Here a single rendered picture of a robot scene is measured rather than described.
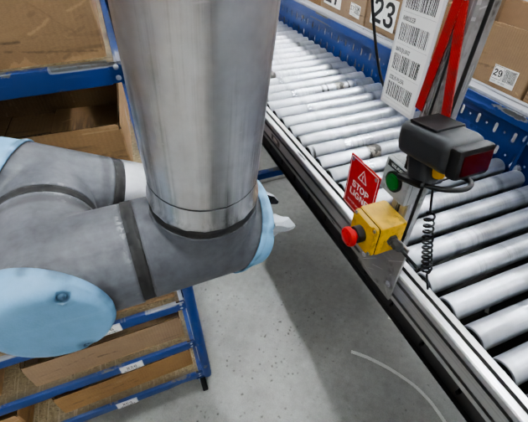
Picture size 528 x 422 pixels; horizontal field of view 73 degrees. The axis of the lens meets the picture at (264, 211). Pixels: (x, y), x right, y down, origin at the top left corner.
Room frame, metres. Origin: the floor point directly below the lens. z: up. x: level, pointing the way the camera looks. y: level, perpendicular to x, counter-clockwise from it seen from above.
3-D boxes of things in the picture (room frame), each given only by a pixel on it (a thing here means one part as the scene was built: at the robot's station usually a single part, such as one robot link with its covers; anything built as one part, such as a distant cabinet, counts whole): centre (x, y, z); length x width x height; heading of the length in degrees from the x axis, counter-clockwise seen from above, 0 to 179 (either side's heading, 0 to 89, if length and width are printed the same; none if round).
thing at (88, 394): (0.62, 0.48, 0.19); 0.40 x 0.30 x 0.10; 113
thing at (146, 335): (0.61, 0.48, 0.39); 0.40 x 0.30 x 0.10; 112
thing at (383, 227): (0.46, -0.22, 0.84); 0.15 x 0.09 x 0.07; 22
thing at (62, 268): (0.19, 0.17, 1.09); 0.12 x 0.12 x 0.09; 24
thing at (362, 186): (0.57, -0.22, 0.85); 0.16 x 0.01 x 0.13; 22
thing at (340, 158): (0.96, -0.38, 0.72); 0.52 x 0.05 x 0.05; 112
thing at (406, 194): (0.50, -0.24, 0.95); 0.07 x 0.03 x 0.07; 22
